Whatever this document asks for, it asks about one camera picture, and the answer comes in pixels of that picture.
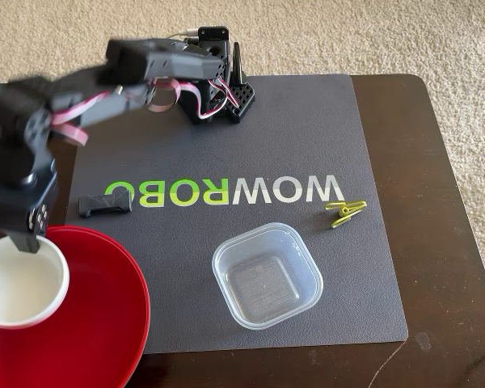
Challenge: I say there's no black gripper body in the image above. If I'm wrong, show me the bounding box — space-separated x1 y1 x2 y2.
0 169 60 239

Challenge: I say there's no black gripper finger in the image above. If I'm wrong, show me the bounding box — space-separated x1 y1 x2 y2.
7 232 42 256

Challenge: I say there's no small white bowl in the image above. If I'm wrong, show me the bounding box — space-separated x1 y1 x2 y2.
0 234 71 330

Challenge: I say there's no clear plastic container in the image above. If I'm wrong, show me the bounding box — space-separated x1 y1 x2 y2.
211 221 323 331

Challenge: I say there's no yellow-green clothes clip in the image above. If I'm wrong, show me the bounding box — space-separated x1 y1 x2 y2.
323 200 367 230

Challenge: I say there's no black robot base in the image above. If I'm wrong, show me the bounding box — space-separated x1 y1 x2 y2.
176 26 232 124

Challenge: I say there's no large red bowl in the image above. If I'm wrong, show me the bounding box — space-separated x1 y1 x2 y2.
0 225 151 388

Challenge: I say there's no grey WOWROBO mat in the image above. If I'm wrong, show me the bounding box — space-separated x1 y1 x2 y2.
64 74 409 355

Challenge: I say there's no red white gripper servo cable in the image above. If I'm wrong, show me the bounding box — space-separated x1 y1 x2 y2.
50 78 195 149

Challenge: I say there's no red white base servo cable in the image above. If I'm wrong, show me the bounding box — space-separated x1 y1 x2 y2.
200 78 238 120

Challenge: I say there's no white usb cable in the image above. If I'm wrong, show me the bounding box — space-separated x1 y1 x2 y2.
173 26 201 41

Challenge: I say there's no black perforated bracket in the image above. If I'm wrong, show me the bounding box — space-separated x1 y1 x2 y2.
222 41 258 124

